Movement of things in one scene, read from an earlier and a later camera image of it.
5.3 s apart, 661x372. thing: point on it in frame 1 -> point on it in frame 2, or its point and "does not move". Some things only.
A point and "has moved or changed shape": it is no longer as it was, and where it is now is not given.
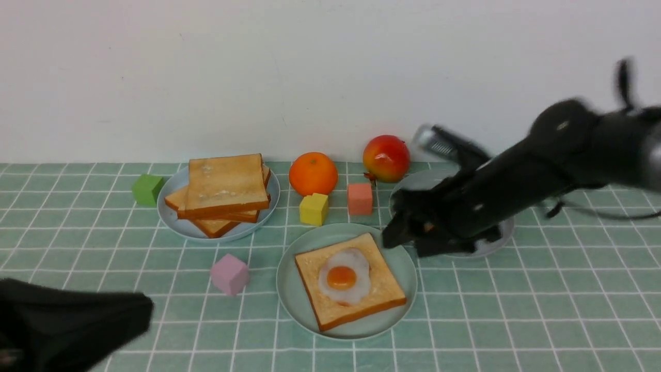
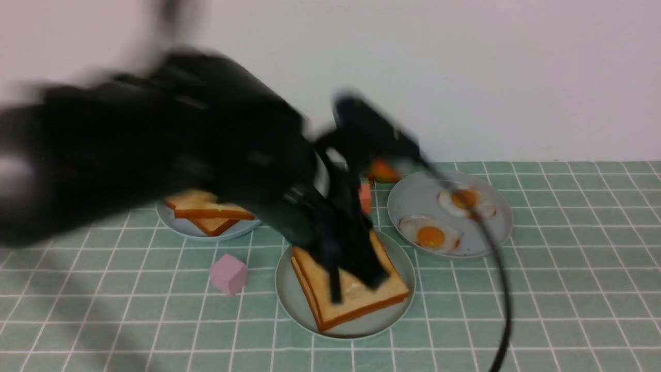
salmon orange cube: [360, 199] does not move
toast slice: [348, 280] does not move
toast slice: [225, 183] has moved or changed shape
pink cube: [231, 275] does not move
